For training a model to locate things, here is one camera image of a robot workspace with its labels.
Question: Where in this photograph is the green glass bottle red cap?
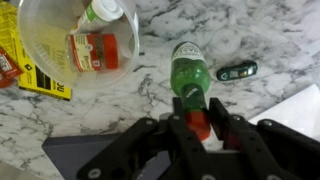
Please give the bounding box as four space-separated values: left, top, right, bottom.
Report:
170 41 211 141

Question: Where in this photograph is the red label spice jar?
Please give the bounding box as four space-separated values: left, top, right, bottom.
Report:
65 33 119 72

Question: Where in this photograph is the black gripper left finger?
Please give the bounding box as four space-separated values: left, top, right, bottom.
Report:
77 98 240 180

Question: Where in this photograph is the yellow printed packet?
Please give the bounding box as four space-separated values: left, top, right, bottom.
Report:
0 0 72 101

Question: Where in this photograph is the red sauce packet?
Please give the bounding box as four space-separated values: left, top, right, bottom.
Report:
0 48 22 88

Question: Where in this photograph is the small black car key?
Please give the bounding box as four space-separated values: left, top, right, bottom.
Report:
216 61 258 81

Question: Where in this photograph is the clear plastic bowl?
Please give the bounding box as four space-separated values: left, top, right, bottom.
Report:
18 0 139 90

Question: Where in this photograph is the white cap spice bottle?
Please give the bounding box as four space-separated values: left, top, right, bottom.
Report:
70 0 123 34

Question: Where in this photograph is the dark grey notebook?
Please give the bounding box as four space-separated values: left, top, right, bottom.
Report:
42 133 171 180

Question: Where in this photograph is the white paper sheet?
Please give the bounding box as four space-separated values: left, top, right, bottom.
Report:
250 84 320 141

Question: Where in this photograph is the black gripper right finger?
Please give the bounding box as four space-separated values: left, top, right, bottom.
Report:
208 98 320 180

